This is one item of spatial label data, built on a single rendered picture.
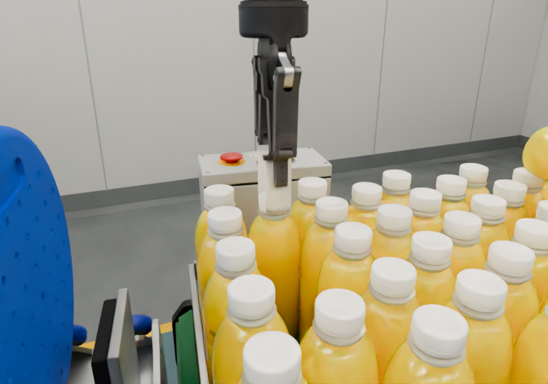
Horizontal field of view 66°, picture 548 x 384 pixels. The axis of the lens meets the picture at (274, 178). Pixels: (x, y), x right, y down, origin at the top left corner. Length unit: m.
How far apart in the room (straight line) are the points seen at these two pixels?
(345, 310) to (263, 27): 0.28
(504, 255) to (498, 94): 4.45
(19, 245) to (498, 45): 4.57
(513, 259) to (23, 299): 0.42
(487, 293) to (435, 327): 0.07
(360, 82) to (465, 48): 1.13
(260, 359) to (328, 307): 0.07
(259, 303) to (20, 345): 0.18
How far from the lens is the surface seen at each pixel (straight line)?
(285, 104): 0.44
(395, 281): 0.38
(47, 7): 3.13
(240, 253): 0.41
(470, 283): 0.40
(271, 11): 0.45
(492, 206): 0.56
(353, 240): 0.44
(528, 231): 0.52
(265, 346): 0.31
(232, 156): 0.66
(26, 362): 0.41
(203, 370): 0.47
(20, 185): 0.42
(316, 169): 0.66
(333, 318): 0.33
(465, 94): 4.55
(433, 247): 0.44
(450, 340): 0.34
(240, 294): 0.35
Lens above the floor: 1.31
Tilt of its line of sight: 21 degrees down
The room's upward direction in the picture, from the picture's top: straight up
